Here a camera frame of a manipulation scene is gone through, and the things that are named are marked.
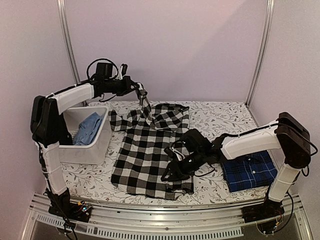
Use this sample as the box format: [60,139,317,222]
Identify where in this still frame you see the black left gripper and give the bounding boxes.
[105,75,140,97]

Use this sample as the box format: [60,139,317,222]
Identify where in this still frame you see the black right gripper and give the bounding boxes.
[161,149,206,182]

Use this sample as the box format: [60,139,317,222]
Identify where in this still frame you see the black white checkered shirt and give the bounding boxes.
[109,89,194,201]

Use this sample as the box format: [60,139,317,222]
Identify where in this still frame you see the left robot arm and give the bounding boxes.
[30,58,143,198]

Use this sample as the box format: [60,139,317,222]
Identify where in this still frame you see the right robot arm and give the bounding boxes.
[161,112,319,218]

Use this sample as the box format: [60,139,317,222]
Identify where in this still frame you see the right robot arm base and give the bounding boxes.
[241,198,285,235]

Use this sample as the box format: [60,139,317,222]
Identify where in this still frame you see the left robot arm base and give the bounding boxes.
[48,195,92,223]

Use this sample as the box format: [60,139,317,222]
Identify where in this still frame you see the white plastic bin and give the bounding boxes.
[58,105,112,165]

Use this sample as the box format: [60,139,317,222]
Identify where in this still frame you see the light blue shirt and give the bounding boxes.
[73,112,103,146]

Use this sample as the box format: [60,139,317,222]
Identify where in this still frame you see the floral patterned table cloth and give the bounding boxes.
[47,100,261,207]

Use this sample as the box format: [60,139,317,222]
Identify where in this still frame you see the folded blue plaid shirt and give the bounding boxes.
[221,150,278,193]

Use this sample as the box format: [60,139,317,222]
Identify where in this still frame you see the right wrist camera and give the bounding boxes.
[164,146,186,161]

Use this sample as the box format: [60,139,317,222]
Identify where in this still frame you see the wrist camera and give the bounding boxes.
[164,146,186,161]
[118,63,128,80]

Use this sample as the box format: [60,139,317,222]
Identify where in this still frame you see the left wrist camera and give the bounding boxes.
[118,63,128,80]

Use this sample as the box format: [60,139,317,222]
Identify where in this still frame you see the left aluminium corner post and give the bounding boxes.
[56,0,81,84]

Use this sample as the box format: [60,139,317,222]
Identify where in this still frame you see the aluminium corner post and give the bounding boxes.
[245,0,275,108]
[56,0,81,84]

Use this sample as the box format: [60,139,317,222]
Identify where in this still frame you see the right aluminium corner post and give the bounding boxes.
[245,0,275,108]

